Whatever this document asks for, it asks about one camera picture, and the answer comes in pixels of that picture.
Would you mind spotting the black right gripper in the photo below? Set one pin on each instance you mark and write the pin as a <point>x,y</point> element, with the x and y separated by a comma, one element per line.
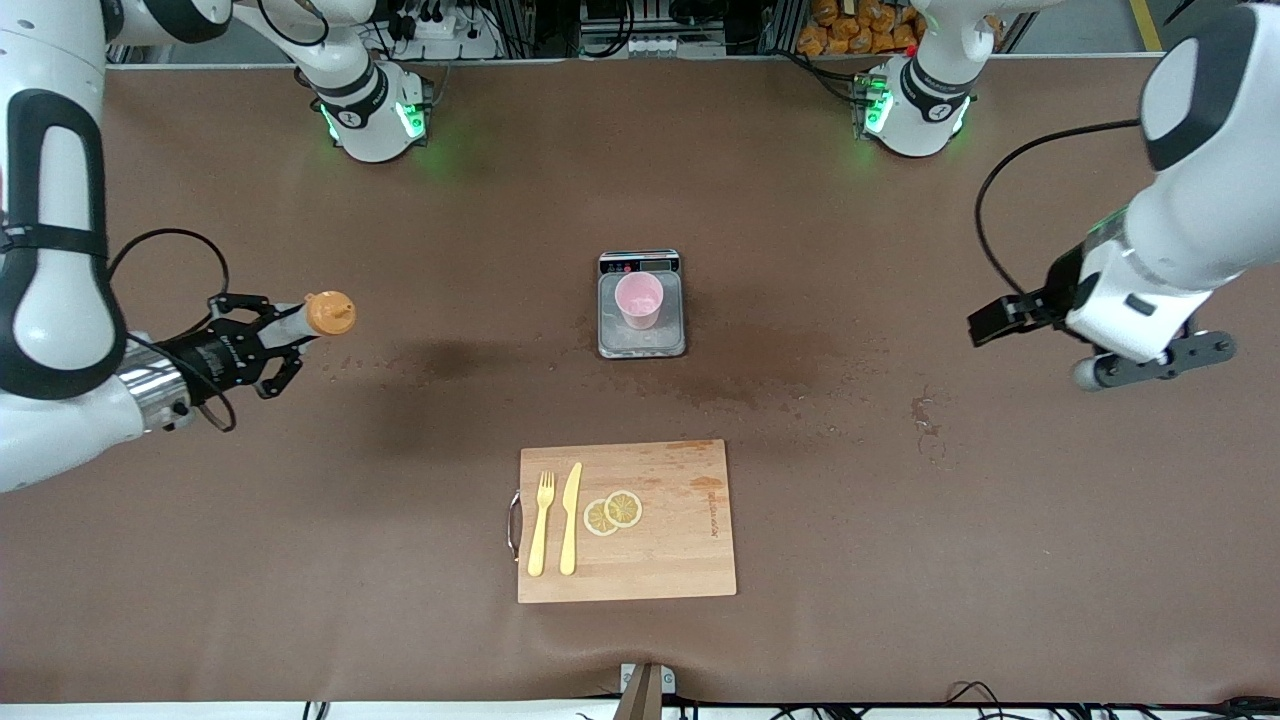
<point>207,358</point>

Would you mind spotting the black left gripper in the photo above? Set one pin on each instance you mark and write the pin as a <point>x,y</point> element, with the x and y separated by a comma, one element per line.
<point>1056,291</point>

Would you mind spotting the clear sauce bottle orange cap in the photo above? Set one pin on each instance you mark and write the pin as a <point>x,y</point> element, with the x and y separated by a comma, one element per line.
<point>328,314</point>

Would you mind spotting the pink plastic cup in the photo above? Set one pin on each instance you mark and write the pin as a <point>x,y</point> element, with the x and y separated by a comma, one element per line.
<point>638,298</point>

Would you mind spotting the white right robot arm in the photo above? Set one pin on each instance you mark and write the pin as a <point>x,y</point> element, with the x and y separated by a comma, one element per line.
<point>50,290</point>

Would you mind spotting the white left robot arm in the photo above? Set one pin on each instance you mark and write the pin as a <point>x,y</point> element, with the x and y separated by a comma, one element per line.
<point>1200,200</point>

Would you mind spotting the orange snack packets pile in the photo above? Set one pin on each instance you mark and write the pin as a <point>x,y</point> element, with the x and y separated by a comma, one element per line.
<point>850,35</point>

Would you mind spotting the yellow plastic fork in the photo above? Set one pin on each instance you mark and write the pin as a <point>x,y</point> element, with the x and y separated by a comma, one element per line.
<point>539,540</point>

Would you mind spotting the white power strip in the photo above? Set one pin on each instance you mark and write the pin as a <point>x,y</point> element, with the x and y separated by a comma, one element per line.
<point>440,30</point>

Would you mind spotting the yellow plastic knife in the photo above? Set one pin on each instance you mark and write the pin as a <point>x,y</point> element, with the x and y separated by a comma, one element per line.
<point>570,530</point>

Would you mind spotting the grey digital kitchen scale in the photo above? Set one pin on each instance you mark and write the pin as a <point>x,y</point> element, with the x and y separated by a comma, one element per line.
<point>641,342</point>

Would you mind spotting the lemon slice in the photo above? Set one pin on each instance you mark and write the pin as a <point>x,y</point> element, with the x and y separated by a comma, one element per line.
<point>597,520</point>
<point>625,508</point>

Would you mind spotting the white terminal block row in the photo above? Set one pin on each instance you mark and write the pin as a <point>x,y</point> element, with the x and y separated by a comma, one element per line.
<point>650,45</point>

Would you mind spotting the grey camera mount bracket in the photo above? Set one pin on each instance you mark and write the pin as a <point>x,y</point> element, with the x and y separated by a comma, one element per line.
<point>645,695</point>

